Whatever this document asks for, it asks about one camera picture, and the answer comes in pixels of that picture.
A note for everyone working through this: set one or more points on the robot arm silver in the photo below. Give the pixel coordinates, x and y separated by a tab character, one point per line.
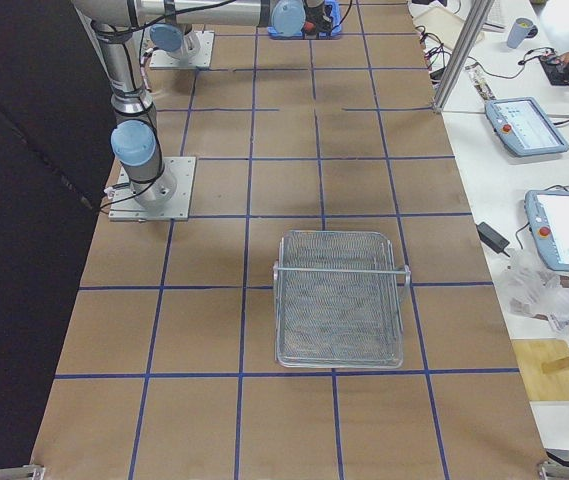
174	42
119	28

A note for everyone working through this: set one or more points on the black power adapter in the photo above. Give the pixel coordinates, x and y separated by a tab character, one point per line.
491	238

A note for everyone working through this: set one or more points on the blue plastic tray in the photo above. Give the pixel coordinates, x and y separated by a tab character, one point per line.
287	18

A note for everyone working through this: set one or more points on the far teach pendant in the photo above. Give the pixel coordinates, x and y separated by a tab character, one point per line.
524	128

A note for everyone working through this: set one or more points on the teach pendant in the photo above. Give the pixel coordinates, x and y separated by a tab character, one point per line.
524	128
548	217

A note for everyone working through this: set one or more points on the near teach pendant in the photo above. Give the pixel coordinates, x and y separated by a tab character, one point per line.
548	217

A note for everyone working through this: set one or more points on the crumpled plastic bag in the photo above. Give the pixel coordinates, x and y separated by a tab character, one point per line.
535	291

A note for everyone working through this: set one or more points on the wooden board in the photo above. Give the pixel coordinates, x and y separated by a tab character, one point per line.
543	381

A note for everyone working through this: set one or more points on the light blue cup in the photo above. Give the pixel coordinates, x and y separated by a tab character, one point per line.
521	29

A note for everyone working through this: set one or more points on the wire mesh basket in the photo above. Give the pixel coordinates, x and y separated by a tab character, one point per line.
337	297

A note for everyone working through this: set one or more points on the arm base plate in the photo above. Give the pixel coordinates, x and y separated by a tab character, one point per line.
167	199
202	61

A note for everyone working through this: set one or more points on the aluminium frame post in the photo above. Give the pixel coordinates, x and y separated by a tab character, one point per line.
474	22

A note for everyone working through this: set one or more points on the aluminium corner post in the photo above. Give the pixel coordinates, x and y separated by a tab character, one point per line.
25	472

